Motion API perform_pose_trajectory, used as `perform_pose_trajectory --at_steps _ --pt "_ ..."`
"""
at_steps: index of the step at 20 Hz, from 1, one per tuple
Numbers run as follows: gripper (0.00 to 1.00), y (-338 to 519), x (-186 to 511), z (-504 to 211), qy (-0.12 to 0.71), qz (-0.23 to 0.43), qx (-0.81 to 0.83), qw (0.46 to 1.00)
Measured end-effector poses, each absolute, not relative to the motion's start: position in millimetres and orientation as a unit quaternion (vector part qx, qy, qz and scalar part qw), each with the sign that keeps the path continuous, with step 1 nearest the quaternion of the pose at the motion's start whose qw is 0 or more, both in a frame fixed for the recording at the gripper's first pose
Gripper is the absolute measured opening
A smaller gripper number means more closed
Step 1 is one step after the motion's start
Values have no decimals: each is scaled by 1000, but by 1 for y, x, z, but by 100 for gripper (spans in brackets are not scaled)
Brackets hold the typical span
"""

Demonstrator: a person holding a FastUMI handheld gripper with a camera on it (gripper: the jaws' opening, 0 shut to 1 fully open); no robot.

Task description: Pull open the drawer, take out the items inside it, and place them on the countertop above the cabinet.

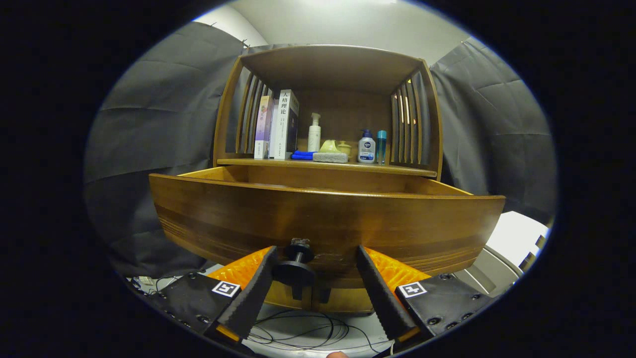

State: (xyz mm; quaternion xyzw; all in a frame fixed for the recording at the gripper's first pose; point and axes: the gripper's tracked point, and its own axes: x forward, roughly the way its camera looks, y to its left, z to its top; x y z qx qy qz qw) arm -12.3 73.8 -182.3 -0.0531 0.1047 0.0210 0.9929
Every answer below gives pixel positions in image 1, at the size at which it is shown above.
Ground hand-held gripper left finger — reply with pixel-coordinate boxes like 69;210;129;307
149;246;279;346

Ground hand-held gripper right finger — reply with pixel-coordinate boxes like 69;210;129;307
356;245;497;349

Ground wooden drawer with black knob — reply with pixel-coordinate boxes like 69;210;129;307
148;165;506;301

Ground cream handled grey scrub brush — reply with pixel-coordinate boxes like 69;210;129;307
313;140;348;164

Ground wooden countertop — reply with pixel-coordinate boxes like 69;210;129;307
217;158;438;178

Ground brown wooden cabinet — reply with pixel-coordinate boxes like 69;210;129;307
213;45;444;314

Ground grey slatted chair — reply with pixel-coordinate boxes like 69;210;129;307
452;244;523;299

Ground white board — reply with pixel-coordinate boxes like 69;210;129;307
484;211;551;267

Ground white bottle with blue pump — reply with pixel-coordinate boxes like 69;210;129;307
357;129;376;164

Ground purple book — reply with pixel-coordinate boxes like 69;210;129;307
254;95;274;160

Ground thick white book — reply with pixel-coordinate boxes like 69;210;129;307
269;89;300;160

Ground black backdrop cloth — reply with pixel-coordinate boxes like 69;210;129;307
84;21;557;279

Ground black floor cables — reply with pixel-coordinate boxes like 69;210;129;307
248;309;393;355

